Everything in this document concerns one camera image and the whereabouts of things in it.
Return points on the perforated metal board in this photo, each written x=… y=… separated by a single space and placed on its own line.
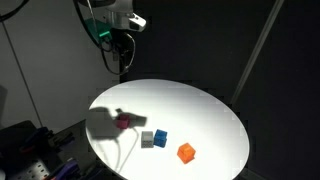
x=31 y=170

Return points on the gray block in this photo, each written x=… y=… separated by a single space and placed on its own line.
x=147 y=139

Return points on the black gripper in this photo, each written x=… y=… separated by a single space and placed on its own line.
x=122 y=39

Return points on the gray metal pole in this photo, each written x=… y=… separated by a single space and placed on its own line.
x=256 y=50

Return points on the black clamp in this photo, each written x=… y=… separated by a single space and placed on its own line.
x=63 y=138

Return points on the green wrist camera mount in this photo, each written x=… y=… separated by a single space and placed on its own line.
x=97 y=30

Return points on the blue clamp orange tip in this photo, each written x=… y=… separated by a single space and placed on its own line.
x=33 y=138

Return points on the pink block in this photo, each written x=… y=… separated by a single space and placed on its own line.
x=123 y=122

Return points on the orange block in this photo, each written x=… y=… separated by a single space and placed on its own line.
x=186 y=153

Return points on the blue block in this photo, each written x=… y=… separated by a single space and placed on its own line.
x=160 y=138

